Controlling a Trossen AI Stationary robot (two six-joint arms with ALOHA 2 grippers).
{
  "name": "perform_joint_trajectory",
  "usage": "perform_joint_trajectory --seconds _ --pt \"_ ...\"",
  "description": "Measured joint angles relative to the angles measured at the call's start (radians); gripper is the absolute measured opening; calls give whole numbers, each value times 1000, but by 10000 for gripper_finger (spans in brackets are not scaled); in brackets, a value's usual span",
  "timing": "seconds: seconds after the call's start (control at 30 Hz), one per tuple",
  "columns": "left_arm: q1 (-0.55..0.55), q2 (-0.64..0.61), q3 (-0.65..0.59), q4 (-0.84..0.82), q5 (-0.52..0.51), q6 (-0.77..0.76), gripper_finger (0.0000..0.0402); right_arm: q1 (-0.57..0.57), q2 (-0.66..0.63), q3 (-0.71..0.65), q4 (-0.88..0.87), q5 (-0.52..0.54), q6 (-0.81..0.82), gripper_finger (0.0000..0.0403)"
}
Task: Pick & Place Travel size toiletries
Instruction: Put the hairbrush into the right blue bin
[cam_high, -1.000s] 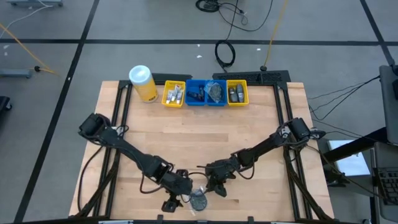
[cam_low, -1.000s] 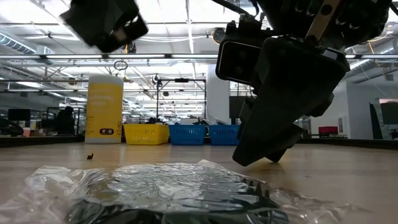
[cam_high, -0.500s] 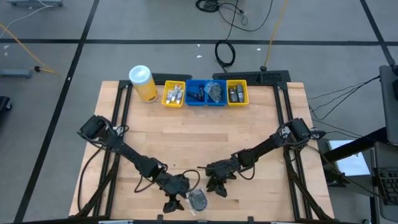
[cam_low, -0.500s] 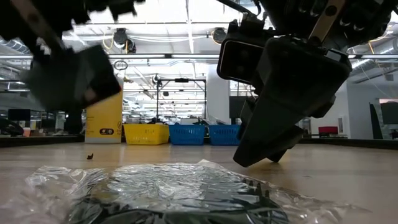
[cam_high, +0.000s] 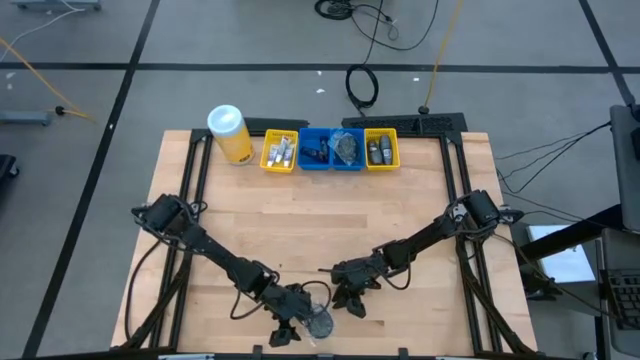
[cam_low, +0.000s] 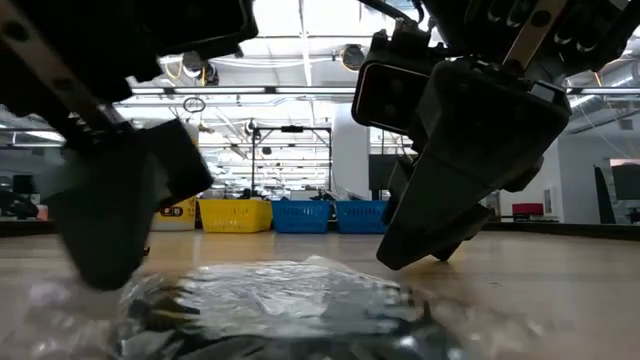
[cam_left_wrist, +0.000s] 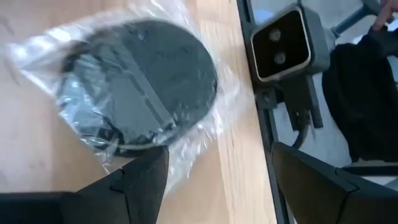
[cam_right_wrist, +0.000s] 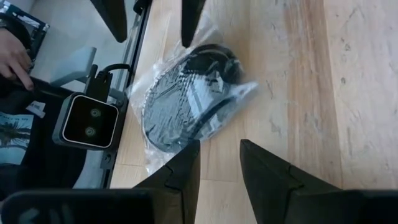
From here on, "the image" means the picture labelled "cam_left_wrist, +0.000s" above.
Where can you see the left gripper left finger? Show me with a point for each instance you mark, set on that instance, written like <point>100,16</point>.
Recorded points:
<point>140,193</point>

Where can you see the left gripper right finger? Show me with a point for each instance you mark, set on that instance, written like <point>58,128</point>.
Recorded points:
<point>326,199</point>

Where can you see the black loofah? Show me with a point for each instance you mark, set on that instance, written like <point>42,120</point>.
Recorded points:
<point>140,77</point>

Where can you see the gray metal bar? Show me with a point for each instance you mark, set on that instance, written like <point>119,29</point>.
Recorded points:
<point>351,21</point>

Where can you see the person's hand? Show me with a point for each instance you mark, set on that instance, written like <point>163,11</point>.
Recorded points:
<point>385,14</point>

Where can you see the black metal table frame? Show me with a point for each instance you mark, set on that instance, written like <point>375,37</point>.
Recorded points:
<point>267,137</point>

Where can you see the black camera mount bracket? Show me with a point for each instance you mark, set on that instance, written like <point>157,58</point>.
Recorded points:
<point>298,96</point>

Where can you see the gray table-level camera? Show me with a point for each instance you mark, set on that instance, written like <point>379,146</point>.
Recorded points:
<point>280,46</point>

